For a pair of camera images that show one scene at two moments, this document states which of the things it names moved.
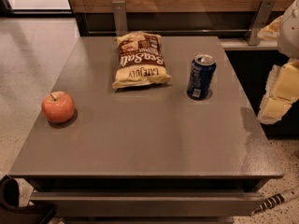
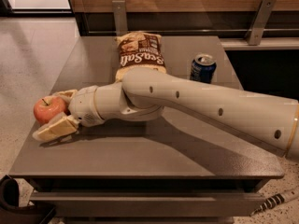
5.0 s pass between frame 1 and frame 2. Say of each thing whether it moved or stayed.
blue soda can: stayed
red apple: moved
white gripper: moved
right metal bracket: stayed
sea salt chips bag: stayed
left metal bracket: stayed
